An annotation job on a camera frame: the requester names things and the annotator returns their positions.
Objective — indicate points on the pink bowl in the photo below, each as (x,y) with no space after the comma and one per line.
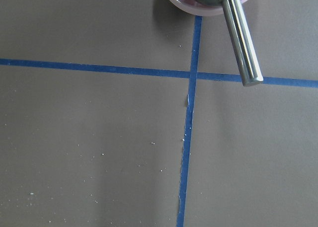
(196,8)

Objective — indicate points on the metal scoop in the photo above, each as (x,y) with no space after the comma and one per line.
(242,43)

